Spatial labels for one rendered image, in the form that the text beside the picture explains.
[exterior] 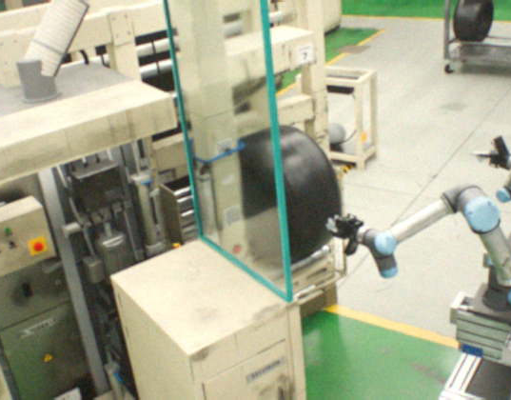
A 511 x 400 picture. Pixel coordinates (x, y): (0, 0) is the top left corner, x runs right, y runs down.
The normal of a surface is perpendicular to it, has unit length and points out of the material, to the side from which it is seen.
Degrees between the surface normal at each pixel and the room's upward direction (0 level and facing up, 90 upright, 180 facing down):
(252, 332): 90
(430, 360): 0
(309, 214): 84
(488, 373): 0
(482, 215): 83
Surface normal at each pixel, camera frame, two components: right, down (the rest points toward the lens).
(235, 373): 0.56, 0.33
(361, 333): -0.10, -0.89
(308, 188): 0.46, -0.11
